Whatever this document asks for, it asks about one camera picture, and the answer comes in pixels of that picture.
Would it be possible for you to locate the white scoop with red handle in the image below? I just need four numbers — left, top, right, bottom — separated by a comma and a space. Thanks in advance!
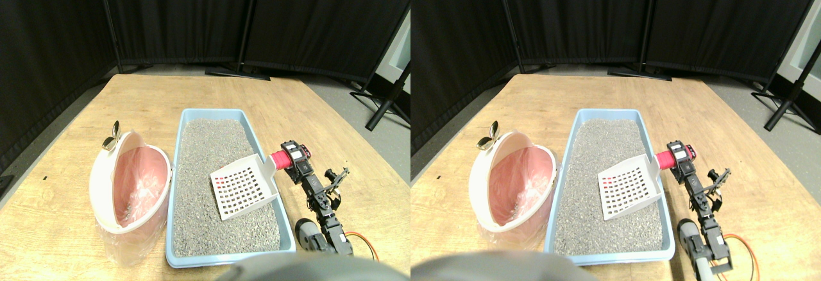
210, 144, 312, 221
598, 142, 697, 221

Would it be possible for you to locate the black tripod stand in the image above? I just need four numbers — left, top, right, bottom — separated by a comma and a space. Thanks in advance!
752, 56, 821, 133
350, 62, 411, 132

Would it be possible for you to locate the blue litter tray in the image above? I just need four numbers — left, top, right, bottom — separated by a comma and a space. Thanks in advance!
165, 108, 297, 269
544, 108, 675, 266

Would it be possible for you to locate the curtain stand pole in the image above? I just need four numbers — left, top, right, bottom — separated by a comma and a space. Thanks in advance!
96, 0, 152, 74
494, 0, 546, 74
608, 0, 672, 81
205, 0, 271, 81

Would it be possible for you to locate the white shelf unit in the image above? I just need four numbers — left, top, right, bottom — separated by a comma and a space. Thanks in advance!
375, 8, 411, 96

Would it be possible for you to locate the white bin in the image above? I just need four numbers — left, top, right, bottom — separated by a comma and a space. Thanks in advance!
89, 121, 174, 266
468, 121, 561, 251

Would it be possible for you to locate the black bracket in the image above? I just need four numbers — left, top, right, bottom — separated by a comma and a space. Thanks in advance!
323, 167, 351, 200
705, 167, 732, 200

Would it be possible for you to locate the orange wire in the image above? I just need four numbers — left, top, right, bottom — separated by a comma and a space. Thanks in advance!
725, 232, 761, 281
346, 231, 380, 262

